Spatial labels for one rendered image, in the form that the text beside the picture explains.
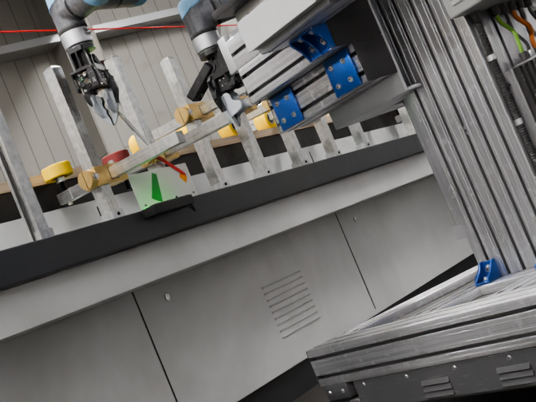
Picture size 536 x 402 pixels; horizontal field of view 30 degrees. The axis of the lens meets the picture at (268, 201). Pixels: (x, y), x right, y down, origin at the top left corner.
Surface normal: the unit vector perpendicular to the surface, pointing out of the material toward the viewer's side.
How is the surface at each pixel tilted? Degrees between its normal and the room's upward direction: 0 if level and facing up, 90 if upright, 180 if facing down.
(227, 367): 90
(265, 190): 90
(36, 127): 90
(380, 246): 90
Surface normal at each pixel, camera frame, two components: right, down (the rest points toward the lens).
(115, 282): 0.77, -0.35
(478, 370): -0.77, 0.29
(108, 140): 0.51, -0.26
